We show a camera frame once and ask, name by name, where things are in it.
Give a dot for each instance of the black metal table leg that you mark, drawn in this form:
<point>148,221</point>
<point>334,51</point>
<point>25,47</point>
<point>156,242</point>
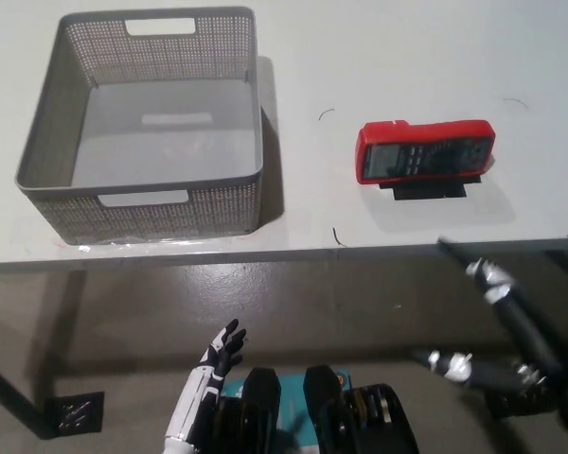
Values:
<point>9,385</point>

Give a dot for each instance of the black table foot plate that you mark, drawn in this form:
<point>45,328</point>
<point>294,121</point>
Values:
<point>73,412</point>

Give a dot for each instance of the robot body black teal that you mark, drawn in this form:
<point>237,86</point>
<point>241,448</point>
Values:
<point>326,411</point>

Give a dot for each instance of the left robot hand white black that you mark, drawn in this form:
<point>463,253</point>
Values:
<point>223,352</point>

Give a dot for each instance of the grey perforated plastic basket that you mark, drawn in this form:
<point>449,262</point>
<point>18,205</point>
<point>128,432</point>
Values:
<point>170,208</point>

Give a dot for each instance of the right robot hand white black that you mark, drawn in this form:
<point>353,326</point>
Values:
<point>525,350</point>

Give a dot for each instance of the red digital multimeter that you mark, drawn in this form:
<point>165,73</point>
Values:
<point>421,151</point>

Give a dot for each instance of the black multimeter stand plate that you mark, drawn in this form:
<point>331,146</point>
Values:
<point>428,191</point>

